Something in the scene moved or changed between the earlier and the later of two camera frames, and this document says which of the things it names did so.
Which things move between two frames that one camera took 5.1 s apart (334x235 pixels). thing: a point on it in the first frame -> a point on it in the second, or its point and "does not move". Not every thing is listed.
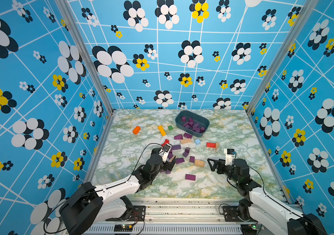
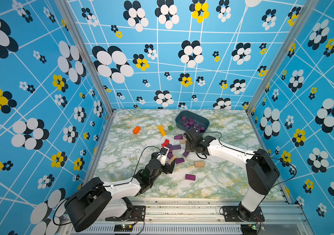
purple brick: (196, 127) does not move
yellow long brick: (162, 130) does not move
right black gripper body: (223, 169) -> (189, 148)
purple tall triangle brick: (178, 137) does not move
